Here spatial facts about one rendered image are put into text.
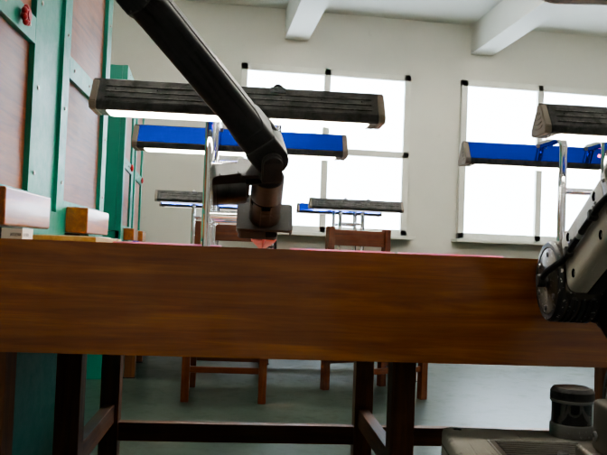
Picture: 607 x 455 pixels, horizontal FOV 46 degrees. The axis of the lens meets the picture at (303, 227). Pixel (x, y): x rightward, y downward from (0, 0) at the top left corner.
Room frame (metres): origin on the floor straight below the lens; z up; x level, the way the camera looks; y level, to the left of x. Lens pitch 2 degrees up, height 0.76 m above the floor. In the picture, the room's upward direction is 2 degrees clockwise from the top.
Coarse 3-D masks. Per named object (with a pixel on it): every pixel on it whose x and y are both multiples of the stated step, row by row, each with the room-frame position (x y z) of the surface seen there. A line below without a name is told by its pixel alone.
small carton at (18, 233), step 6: (6, 228) 1.20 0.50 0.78; (12, 228) 1.20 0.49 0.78; (18, 228) 1.20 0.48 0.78; (24, 228) 1.21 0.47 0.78; (30, 228) 1.24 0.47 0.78; (6, 234) 1.20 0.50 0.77; (12, 234) 1.20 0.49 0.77; (18, 234) 1.20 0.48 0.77; (24, 234) 1.22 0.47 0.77; (30, 234) 1.25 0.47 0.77
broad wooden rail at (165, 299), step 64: (0, 256) 1.17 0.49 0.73; (64, 256) 1.18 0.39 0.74; (128, 256) 1.19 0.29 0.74; (192, 256) 1.20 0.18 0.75; (256, 256) 1.20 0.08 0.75; (320, 256) 1.21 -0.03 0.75; (384, 256) 1.22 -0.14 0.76; (448, 256) 1.23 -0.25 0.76; (0, 320) 1.17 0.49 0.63; (64, 320) 1.18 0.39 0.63; (128, 320) 1.19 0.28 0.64; (192, 320) 1.20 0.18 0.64; (256, 320) 1.20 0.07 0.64; (320, 320) 1.21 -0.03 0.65; (384, 320) 1.22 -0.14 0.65; (448, 320) 1.23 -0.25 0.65; (512, 320) 1.24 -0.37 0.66
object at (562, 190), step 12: (540, 144) 2.13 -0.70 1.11; (552, 144) 2.07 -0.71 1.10; (564, 144) 1.99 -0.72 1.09; (588, 144) 2.15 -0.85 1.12; (600, 144) 2.07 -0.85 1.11; (564, 156) 1.99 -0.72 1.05; (564, 168) 1.99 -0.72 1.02; (564, 180) 1.99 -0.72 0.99; (564, 192) 1.99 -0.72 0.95; (576, 192) 2.00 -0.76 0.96; (588, 192) 2.00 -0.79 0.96; (564, 204) 1.99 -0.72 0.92; (564, 216) 1.99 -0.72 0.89; (564, 228) 1.99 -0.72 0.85
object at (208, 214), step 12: (276, 84) 1.54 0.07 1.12; (204, 156) 1.68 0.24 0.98; (204, 168) 1.68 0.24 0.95; (204, 180) 1.67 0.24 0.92; (204, 192) 1.67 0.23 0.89; (204, 204) 1.67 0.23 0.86; (204, 216) 1.67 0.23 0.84; (216, 216) 1.68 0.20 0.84; (228, 216) 1.68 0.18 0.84; (204, 228) 1.67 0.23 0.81; (204, 240) 1.67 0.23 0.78; (276, 240) 1.70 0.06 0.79
